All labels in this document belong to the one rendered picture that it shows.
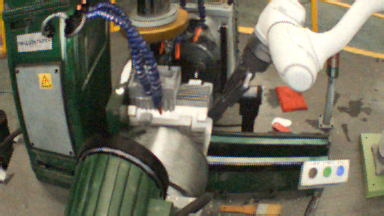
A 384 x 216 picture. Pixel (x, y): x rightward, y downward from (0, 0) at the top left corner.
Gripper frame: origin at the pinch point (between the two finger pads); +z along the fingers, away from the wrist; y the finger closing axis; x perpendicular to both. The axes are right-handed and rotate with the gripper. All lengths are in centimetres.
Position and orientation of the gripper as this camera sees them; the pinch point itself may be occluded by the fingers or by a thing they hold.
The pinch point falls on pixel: (219, 107)
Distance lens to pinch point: 135.5
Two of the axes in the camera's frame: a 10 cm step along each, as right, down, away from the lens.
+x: 8.7, 4.6, 2.0
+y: -1.3, 6.0, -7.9
